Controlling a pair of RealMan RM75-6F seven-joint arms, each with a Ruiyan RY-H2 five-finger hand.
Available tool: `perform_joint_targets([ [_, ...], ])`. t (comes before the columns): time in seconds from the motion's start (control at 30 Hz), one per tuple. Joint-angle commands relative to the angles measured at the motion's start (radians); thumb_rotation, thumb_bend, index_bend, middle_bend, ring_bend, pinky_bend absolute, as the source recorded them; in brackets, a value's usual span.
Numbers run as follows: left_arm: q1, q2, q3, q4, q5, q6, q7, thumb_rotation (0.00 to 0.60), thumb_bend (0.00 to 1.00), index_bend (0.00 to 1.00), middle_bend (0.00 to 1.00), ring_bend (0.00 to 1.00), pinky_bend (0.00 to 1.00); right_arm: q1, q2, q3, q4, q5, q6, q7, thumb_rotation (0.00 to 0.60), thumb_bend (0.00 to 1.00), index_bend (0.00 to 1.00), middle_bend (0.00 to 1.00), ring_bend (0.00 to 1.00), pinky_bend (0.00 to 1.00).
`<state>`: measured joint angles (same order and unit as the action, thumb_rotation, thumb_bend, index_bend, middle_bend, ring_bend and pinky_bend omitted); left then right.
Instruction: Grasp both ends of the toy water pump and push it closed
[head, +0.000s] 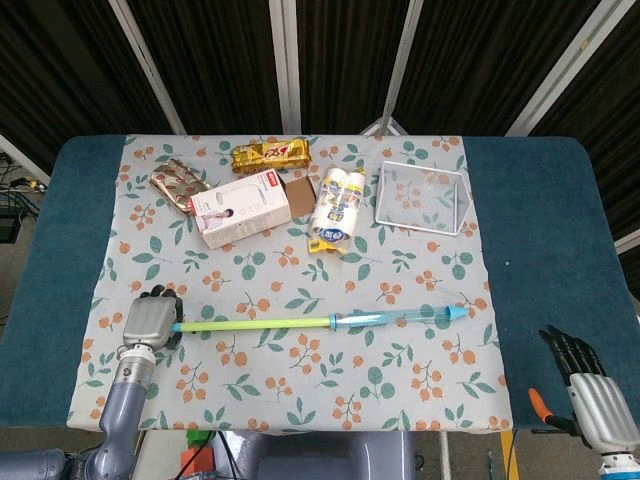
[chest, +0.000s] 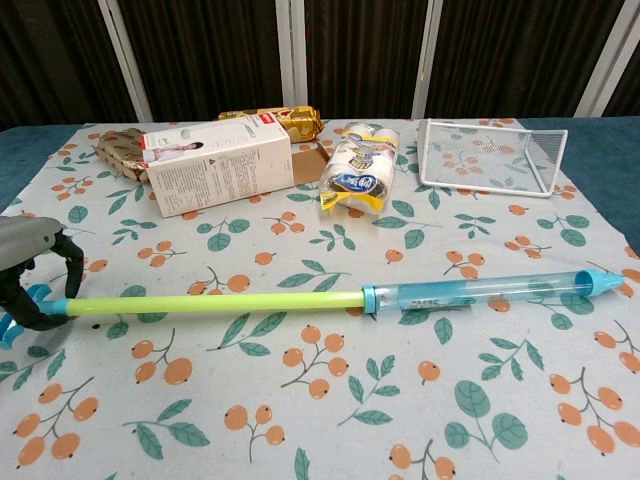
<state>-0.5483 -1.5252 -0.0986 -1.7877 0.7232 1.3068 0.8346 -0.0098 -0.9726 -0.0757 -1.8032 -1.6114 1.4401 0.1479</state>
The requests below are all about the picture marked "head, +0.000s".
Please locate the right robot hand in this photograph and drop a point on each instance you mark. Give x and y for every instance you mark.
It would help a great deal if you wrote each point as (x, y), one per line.
(600, 405)

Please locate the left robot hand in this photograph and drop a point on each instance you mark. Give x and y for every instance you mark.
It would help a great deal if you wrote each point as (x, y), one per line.
(147, 320)

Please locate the blue and green water gun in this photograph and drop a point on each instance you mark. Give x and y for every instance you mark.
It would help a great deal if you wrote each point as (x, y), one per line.
(250, 325)

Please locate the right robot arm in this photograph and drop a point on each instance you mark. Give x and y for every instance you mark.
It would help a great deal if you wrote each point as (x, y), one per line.
(620, 467)

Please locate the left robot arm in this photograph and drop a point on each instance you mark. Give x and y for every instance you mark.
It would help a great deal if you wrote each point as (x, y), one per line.
(125, 400)

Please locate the white lamp carton box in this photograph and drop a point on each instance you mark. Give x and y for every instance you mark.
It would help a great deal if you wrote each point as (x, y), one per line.
(240, 215)

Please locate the gold packet with red print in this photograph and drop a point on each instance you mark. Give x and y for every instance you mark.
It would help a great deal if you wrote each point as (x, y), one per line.
(177, 182)

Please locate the orange and green block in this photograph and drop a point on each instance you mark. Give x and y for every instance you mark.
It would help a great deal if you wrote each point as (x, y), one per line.
(197, 457)

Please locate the floral fruit-print tablecloth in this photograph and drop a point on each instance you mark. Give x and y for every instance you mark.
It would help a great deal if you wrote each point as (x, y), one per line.
(300, 385)

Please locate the teal table cover cloth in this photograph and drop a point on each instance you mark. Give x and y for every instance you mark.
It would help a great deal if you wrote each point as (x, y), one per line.
(550, 225)

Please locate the gold snack package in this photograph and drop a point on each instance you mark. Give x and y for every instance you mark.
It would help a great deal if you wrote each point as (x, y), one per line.
(270, 156)

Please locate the plastic-wrapped white roll pack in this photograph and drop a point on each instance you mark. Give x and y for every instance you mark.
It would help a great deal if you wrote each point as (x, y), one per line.
(335, 210)

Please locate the grey robot torso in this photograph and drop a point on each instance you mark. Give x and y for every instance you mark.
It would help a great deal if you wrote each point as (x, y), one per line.
(325, 457)

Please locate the white partition frame post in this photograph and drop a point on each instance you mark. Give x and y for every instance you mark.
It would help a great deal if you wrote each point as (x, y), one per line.
(400, 60)
(145, 55)
(565, 65)
(627, 243)
(20, 157)
(285, 50)

